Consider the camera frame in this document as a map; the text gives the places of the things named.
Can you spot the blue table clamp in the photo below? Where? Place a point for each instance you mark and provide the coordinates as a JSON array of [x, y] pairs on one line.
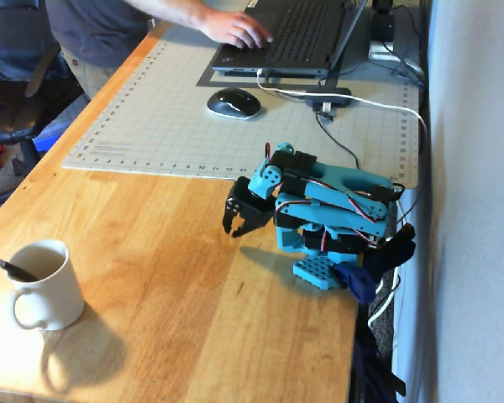
[[361, 281]]

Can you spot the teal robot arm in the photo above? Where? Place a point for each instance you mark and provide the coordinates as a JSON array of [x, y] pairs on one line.
[[332, 193]]

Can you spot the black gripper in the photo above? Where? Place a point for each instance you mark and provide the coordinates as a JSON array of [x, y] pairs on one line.
[[249, 212]]

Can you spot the standing person body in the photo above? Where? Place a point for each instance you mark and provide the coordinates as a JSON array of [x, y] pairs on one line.
[[92, 33]]

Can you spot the black office chair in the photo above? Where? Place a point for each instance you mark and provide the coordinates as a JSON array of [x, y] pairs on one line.
[[8, 113]]

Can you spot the dark grey laptop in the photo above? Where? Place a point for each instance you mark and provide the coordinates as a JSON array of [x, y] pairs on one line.
[[306, 38]]

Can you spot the black usb hub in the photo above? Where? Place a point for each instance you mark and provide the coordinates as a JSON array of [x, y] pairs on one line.
[[332, 95]]

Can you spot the black computer mouse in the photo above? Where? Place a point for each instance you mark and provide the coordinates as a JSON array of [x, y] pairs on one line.
[[233, 103]]

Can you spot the grey gridded cutting mat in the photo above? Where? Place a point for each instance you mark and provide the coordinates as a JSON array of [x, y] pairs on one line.
[[159, 126]]

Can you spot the person forearm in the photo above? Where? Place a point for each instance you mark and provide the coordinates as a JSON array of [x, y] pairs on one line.
[[172, 10]]

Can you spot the blue pen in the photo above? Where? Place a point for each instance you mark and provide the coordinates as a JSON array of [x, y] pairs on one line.
[[19, 272]]

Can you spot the person hand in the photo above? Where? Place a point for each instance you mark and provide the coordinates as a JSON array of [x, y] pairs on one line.
[[235, 27]]

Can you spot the black device on white base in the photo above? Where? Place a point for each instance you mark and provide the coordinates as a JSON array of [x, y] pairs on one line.
[[382, 29]]

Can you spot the white ceramic mug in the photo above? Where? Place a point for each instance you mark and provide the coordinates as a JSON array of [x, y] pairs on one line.
[[46, 294]]

